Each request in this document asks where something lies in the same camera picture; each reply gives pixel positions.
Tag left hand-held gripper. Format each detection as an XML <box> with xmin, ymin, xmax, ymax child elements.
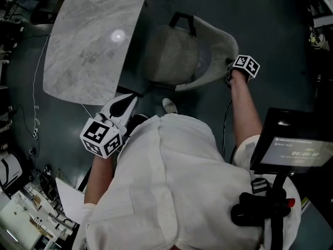
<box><xmin>79</xmin><ymin>93</ymin><xmax>139</xmax><ymax>159</ymax></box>

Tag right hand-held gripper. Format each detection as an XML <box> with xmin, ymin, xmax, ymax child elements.
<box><xmin>224</xmin><ymin>54</ymin><xmax>261</xmax><ymax>89</ymax></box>

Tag grey upholstered chair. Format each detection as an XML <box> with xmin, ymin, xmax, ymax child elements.
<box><xmin>142</xmin><ymin>11</ymin><xmax>240</xmax><ymax>92</ymax></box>

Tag person's left forearm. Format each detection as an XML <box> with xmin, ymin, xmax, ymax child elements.
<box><xmin>83</xmin><ymin>154</ymin><xmax>115</xmax><ymax>205</ymax></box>

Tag person's right forearm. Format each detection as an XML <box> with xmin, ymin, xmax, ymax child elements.
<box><xmin>230</xmin><ymin>69</ymin><xmax>263</xmax><ymax>146</ymax></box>

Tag marble top table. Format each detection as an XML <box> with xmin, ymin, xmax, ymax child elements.
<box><xmin>42</xmin><ymin>0</ymin><xmax>171</xmax><ymax>106</ymax></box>

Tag person's black trousers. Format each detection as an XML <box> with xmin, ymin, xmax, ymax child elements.
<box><xmin>124</xmin><ymin>113</ymin><xmax>149</xmax><ymax>142</ymax></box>

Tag person's white right shoe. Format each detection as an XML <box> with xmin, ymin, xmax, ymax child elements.
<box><xmin>162</xmin><ymin>97</ymin><xmax>179</xmax><ymax>115</ymax></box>

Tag white yellow device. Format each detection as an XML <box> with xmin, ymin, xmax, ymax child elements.
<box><xmin>308</xmin><ymin>26</ymin><xmax>326</xmax><ymax>51</ymax></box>

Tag person's white shirt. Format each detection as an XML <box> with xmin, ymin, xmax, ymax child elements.
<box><xmin>72</xmin><ymin>112</ymin><xmax>302</xmax><ymax>250</ymax></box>

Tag black tablet screen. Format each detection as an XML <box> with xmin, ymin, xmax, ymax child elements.
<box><xmin>249</xmin><ymin>107</ymin><xmax>333</xmax><ymax>176</ymax></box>

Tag white marble table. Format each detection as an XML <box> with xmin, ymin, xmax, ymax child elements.
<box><xmin>55</xmin><ymin>177</ymin><xmax>87</xmax><ymax>225</ymax></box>

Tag white black machine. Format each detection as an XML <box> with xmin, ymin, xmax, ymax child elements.
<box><xmin>0</xmin><ymin>151</ymin><xmax>24</xmax><ymax>193</ymax></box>

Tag white cluttered workbench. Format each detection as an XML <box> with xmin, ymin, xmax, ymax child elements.
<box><xmin>0</xmin><ymin>189</ymin><xmax>74</xmax><ymax>250</ymax></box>

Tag knotted white cable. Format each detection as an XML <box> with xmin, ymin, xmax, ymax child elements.
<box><xmin>32</xmin><ymin>33</ymin><xmax>52</xmax><ymax>141</ymax></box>

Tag black strap buckle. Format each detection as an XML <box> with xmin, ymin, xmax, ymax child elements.
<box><xmin>250</xmin><ymin>178</ymin><xmax>270</xmax><ymax>195</ymax></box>

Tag black chest mount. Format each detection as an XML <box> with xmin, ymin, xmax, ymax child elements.
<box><xmin>230</xmin><ymin>173</ymin><xmax>296</xmax><ymax>250</ymax></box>

